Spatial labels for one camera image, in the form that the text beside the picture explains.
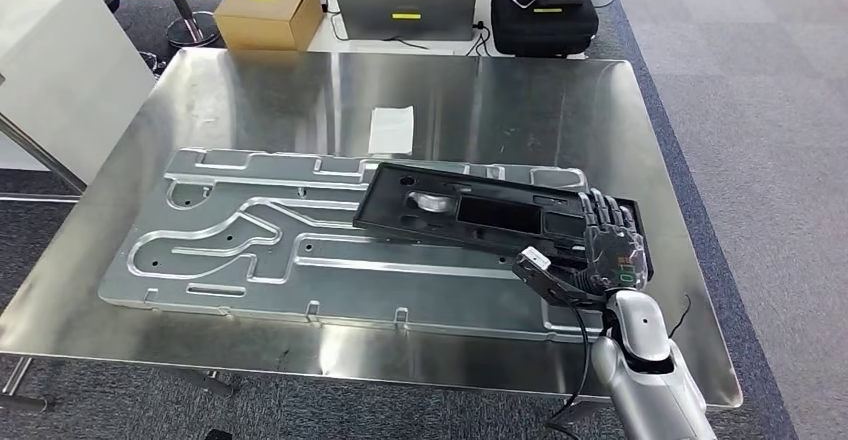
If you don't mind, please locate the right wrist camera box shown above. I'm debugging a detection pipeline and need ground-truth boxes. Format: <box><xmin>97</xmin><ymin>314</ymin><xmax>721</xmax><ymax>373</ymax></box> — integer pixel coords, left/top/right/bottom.
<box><xmin>511</xmin><ymin>246</ymin><xmax>607</xmax><ymax>309</ymax></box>

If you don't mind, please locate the white paper sheet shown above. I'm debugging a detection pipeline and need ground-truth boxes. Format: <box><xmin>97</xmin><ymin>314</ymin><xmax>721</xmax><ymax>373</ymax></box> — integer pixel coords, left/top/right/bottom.
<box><xmin>366</xmin><ymin>104</ymin><xmax>417</xmax><ymax>157</ymax></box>

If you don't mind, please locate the aluminium jig plate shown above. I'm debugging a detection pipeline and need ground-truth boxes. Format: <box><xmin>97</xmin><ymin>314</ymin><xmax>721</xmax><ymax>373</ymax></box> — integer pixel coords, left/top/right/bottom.
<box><xmin>97</xmin><ymin>146</ymin><xmax>657</xmax><ymax>347</ymax></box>

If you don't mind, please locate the chrome stanchion post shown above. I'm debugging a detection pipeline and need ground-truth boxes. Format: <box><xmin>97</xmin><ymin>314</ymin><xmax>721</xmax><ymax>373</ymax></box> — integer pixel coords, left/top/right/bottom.
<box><xmin>153</xmin><ymin>0</ymin><xmax>221</xmax><ymax>49</ymax></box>

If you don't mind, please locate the black power cable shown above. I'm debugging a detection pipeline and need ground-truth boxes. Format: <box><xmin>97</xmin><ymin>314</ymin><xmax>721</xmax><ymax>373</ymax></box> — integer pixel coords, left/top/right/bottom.
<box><xmin>463</xmin><ymin>20</ymin><xmax>493</xmax><ymax>59</ymax></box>

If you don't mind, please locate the brown cardboard box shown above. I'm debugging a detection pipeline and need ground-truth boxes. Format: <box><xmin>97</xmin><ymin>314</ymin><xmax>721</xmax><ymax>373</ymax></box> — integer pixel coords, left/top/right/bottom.
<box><xmin>212</xmin><ymin>0</ymin><xmax>326</xmax><ymax>53</ymax></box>

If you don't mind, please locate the black plastic plate frame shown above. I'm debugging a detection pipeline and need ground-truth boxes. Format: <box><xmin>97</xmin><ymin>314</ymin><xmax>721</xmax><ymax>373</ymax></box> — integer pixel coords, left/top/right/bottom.
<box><xmin>352</xmin><ymin>161</ymin><xmax>656</xmax><ymax>287</ymax></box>

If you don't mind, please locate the grey laptop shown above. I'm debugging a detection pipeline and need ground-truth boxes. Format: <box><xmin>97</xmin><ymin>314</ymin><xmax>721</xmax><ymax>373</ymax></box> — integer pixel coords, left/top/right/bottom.
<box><xmin>327</xmin><ymin>0</ymin><xmax>481</xmax><ymax>43</ymax></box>

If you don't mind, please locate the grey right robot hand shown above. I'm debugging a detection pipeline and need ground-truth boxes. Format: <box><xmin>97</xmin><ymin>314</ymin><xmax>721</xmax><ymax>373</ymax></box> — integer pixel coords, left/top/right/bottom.
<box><xmin>569</xmin><ymin>188</ymin><xmax>651</xmax><ymax>296</ymax></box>

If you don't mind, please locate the stainless steel workbench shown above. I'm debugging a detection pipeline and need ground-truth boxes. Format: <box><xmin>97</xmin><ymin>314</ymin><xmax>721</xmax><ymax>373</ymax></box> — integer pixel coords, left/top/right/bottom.
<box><xmin>0</xmin><ymin>47</ymin><xmax>745</xmax><ymax>425</ymax></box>

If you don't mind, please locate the black carrying case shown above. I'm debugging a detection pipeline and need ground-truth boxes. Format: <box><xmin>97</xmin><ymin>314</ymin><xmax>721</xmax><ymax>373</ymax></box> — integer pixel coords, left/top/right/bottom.
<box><xmin>490</xmin><ymin>0</ymin><xmax>601</xmax><ymax>59</ymax></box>

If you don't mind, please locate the white cabinet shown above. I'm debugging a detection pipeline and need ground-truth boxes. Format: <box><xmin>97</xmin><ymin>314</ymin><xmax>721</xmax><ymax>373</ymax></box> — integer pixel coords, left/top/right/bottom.
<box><xmin>0</xmin><ymin>0</ymin><xmax>158</xmax><ymax>185</ymax></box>

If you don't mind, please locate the white table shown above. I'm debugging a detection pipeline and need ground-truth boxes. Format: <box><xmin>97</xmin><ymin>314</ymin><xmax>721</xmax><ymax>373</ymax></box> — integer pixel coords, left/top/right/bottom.
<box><xmin>306</xmin><ymin>0</ymin><xmax>591</xmax><ymax>62</ymax></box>

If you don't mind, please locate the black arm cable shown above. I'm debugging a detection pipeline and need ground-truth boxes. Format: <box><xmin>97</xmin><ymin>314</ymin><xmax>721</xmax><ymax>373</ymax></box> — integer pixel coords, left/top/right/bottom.
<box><xmin>546</xmin><ymin>294</ymin><xmax>594</xmax><ymax>440</ymax></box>

